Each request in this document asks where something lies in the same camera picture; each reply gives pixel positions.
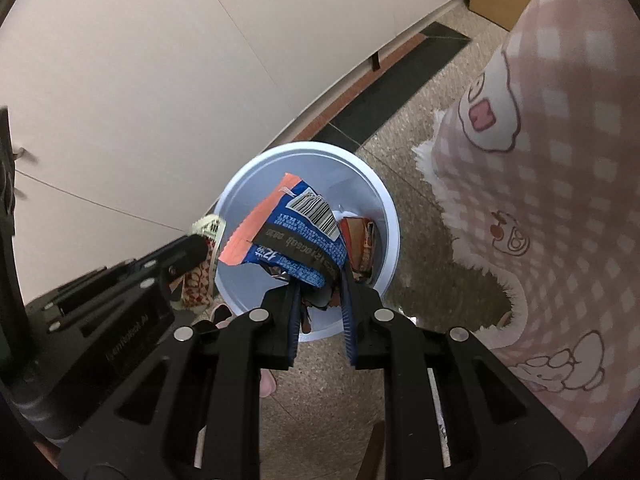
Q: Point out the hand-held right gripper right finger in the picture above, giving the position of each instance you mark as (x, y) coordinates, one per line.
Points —
(348, 320)

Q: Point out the brown snack wrapper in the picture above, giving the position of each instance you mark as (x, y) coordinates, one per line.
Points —
(360, 245)

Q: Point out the light blue plastic bin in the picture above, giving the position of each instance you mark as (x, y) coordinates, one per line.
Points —
(310, 165)

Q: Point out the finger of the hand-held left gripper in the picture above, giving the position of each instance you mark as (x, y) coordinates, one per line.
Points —
(180, 255)

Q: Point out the white floor cabinet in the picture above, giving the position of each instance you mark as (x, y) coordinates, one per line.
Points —
(150, 85)

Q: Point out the pink slipper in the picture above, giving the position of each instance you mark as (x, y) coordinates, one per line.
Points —
(268, 386)
(221, 312)

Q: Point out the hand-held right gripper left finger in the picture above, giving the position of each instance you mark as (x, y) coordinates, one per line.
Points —
(296, 320)

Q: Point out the red white checked wrapper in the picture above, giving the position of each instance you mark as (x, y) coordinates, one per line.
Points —
(197, 285)

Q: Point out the blue orange snack wrapper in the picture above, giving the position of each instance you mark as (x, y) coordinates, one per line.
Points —
(300, 240)

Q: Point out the pink checked blanket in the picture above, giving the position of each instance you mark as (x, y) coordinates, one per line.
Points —
(565, 210)

